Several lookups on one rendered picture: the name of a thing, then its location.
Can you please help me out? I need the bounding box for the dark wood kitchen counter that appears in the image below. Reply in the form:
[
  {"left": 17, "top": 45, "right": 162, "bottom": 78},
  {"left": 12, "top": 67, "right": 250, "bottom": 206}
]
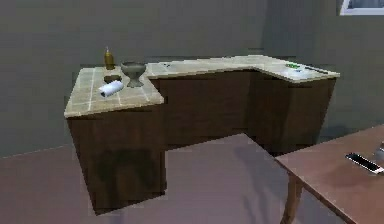
[{"left": 63, "top": 54, "right": 341, "bottom": 216}]

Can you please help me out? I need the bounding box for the grey footed bowl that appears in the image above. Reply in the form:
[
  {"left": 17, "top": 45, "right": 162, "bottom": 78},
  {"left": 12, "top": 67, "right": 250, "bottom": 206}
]
[{"left": 120, "top": 61, "right": 147, "bottom": 89}]

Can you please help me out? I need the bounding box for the white paper roll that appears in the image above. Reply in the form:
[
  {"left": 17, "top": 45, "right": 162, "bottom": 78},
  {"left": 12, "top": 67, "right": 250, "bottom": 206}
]
[{"left": 98, "top": 80, "right": 125, "bottom": 99}]

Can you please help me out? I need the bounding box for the dark brown round dish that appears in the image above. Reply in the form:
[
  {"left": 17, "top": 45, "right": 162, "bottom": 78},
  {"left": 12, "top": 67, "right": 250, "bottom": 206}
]
[{"left": 103, "top": 74, "right": 122, "bottom": 84}]

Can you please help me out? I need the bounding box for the olive glass bottle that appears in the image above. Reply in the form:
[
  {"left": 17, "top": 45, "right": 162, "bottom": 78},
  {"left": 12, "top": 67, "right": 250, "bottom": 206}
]
[{"left": 103, "top": 46, "right": 116, "bottom": 71}]

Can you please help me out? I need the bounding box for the black knife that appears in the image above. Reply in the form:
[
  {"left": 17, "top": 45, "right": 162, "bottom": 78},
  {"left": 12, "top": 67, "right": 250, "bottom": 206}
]
[{"left": 304, "top": 65, "right": 329, "bottom": 74}]

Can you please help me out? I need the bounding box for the brown wooden table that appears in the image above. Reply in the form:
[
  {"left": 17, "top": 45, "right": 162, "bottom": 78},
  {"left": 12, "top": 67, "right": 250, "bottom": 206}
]
[{"left": 274, "top": 124, "right": 384, "bottom": 224}]

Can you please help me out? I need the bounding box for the white framed window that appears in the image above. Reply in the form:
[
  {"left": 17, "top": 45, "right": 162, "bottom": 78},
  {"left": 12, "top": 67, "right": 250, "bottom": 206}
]
[{"left": 339, "top": 0, "right": 384, "bottom": 17}]

